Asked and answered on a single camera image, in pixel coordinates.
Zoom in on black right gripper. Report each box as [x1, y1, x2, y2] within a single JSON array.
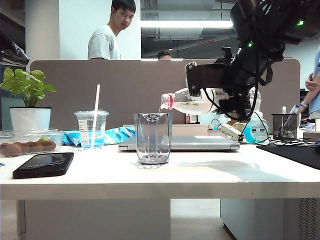
[[216, 46, 259, 123]]

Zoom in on mineral water bottle red label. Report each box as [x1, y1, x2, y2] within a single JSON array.
[[160, 86, 262, 115]]

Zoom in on blue hand sanitizer pump bottle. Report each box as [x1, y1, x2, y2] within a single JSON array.
[[241, 111, 271, 144]]

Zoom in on clear glass mug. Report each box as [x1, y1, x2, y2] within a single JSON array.
[[133, 112, 173, 170]]

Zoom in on white stapler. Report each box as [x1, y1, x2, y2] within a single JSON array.
[[219, 122, 242, 144]]

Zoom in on silver framed mirror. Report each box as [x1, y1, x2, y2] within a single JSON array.
[[184, 96, 221, 125]]

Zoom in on black mesh pen holder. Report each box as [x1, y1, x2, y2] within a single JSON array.
[[271, 113, 301, 141]]

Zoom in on white blue marker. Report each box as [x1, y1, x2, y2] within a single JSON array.
[[287, 104, 300, 116]]

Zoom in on silver laptop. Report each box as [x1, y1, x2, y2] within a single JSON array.
[[118, 135, 241, 153]]

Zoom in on black mouse mat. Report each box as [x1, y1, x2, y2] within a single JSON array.
[[256, 144, 320, 171]]

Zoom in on seated man behind partition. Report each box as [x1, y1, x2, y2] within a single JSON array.
[[157, 49, 173, 60]]

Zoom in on brown desk partition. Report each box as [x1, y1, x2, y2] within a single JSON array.
[[29, 59, 301, 131]]

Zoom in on blue white plastic bag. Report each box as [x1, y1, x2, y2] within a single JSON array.
[[61, 126, 136, 147]]

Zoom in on grey vented cabinet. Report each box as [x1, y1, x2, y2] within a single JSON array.
[[220, 198, 320, 240]]

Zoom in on white drinking straw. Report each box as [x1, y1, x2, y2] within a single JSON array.
[[89, 84, 101, 150]]

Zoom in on man in white t-shirt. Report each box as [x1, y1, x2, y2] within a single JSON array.
[[87, 0, 137, 60]]

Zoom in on clear plastic lidded cup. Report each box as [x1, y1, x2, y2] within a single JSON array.
[[73, 110, 110, 151]]

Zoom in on clear plastic fruit container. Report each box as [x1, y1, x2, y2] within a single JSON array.
[[0, 128, 65, 158]]

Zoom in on white table support panel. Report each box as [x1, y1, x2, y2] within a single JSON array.
[[16, 199, 172, 240]]

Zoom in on black smartphone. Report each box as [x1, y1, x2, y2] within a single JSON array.
[[12, 152, 75, 180]]

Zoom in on white plant pot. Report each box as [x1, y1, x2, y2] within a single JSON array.
[[9, 107, 52, 133]]

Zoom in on green leafy plant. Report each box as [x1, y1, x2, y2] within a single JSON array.
[[0, 67, 57, 108]]

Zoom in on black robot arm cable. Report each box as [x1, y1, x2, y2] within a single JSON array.
[[201, 57, 274, 123]]

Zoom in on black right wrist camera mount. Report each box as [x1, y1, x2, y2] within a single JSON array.
[[185, 61, 226, 98]]

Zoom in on black desk cable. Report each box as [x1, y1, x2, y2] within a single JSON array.
[[237, 117, 320, 147]]

